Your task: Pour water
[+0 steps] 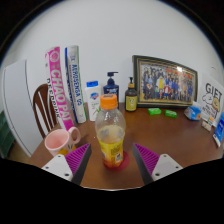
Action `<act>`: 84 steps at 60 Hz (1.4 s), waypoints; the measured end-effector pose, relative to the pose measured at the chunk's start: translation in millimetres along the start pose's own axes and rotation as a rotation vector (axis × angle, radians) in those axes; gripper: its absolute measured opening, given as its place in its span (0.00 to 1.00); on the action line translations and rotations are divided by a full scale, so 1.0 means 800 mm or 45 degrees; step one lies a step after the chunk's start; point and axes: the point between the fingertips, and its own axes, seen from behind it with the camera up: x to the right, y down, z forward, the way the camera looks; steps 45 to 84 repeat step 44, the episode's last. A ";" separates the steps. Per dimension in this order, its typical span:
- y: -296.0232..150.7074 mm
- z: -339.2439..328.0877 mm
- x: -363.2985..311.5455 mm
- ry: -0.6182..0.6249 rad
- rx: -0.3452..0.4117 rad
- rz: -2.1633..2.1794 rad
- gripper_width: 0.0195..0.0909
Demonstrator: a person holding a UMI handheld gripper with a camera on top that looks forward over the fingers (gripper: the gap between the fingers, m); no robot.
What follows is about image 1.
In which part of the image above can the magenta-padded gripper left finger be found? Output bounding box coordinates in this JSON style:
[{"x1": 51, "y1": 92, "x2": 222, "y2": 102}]
[{"x1": 41, "y1": 143, "x2": 93, "y2": 186}]

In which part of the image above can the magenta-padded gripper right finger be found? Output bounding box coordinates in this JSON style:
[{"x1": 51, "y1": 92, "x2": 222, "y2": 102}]
[{"x1": 132, "y1": 143, "x2": 184, "y2": 186}]

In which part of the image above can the orange-capped juice bottle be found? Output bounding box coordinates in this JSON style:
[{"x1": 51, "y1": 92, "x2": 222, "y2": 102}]
[{"x1": 94, "y1": 93, "x2": 127, "y2": 169}]

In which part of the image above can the pink cup with orange print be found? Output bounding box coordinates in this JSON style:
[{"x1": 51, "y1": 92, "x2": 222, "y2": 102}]
[{"x1": 44, "y1": 126, "x2": 82, "y2": 158}]

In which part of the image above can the small green packet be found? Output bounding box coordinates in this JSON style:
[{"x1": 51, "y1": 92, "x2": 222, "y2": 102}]
[
  {"x1": 147, "y1": 107, "x2": 163, "y2": 116},
  {"x1": 164, "y1": 109, "x2": 178, "y2": 118}
]

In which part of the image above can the white bottle with blue cap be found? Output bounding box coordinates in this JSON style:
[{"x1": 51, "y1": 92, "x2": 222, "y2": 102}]
[{"x1": 84, "y1": 80, "x2": 102, "y2": 122}]

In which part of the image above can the dark pump bottle yellow label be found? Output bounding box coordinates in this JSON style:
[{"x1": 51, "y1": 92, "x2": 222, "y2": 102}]
[{"x1": 124, "y1": 76, "x2": 139, "y2": 113}]

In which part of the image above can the dark wooden chair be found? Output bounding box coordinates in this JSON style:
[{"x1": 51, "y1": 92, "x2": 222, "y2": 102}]
[{"x1": 32, "y1": 83, "x2": 59, "y2": 139}]

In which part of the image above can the blue and white tissue pack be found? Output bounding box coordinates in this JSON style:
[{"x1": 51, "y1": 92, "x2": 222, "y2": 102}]
[{"x1": 183, "y1": 103, "x2": 202, "y2": 122}]

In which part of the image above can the small beige box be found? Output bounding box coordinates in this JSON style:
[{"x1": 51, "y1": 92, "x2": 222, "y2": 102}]
[{"x1": 201, "y1": 119, "x2": 213, "y2": 132}]

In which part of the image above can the green plastic crate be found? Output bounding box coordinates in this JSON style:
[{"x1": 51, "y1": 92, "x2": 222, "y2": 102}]
[{"x1": 0, "y1": 111, "x2": 16, "y2": 159}]

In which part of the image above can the blue liquid refill bottle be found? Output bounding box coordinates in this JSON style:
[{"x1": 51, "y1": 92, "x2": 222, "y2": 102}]
[{"x1": 212, "y1": 112, "x2": 224, "y2": 148}]

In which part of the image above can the framed group photo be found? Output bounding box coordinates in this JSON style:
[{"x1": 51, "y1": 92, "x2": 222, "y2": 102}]
[{"x1": 132, "y1": 54, "x2": 199, "y2": 109}]

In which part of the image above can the white refrigerator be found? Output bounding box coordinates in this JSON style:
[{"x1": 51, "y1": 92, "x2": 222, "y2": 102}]
[{"x1": 1, "y1": 59, "x2": 43, "y2": 158}]

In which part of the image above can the dark blue pump bottle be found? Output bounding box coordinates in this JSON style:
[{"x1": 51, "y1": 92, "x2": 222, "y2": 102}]
[{"x1": 102, "y1": 71, "x2": 120, "y2": 109}]

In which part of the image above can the white paper gift bag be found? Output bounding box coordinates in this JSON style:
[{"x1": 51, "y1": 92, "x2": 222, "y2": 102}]
[{"x1": 198, "y1": 71, "x2": 224, "y2": 124}]

